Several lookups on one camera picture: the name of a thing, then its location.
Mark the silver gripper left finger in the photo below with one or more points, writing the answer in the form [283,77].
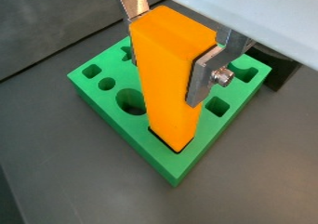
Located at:
[134,9]

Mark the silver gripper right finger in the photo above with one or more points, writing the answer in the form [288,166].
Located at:
[211,69]

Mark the orange rectangular block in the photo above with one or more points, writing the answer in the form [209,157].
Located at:
[168,41]

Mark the green foam shape-sorter board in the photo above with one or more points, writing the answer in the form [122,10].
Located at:
[108,83]

